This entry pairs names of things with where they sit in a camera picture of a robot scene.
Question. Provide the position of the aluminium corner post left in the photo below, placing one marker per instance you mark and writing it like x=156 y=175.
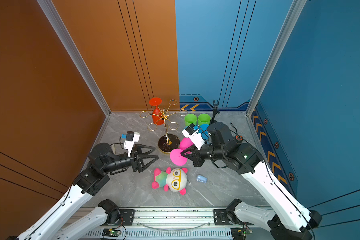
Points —
x=62 y=32

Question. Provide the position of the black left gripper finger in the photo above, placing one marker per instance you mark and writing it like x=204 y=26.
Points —
x=144 y=149
x=145 y=161

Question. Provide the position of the small light blue stapler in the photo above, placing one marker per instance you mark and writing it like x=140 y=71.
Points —
x=201 y=179

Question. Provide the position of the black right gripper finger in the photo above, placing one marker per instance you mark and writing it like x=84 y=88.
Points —
x=188 y=151
x=187 y=158

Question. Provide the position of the green wine glass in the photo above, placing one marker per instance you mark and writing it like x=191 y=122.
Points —
x=190 y=119
x=204 y=119

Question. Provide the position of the black round-base stand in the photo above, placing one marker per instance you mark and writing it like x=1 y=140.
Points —
x=215 y=111

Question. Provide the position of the red wine glass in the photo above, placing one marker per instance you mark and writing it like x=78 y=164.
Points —
x=156 y=114

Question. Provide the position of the gold wine glass rack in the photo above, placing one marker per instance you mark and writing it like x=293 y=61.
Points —
x=168 y=141

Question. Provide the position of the magenta wine glass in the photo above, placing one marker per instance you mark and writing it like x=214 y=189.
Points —
x=175 y=154

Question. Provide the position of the blue wine glass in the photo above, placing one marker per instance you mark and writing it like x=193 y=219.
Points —
x=204 y=132

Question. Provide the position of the aluminium corner post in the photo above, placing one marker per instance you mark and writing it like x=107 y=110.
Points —
x=289 y=23
x=62 y=32

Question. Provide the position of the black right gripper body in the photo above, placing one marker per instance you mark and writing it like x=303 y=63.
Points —
x=206 y=153

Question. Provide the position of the circuit board right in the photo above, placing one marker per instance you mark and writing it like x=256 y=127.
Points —
x=240 y=234

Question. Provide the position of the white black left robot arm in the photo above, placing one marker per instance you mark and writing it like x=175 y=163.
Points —
x=103 y=163

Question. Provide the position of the green wine glass front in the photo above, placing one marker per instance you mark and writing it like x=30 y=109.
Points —
x=190 y=119

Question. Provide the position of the aluminium front rail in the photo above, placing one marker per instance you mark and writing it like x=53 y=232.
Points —
x=185 y=224

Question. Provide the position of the colourful plush toy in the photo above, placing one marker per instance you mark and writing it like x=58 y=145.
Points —
x=171 y=179

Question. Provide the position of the green circuit board left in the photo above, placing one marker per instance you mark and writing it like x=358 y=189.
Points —
x=112 y=232

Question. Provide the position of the aluminium corner post right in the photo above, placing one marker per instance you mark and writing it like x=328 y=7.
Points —
x=289 y=23

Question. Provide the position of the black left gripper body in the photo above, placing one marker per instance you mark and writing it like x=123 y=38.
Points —
x=134 y=165

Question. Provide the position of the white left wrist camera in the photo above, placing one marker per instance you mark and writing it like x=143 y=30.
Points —
x=130 y=138

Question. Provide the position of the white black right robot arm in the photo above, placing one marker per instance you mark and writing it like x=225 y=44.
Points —
x=287 y=219

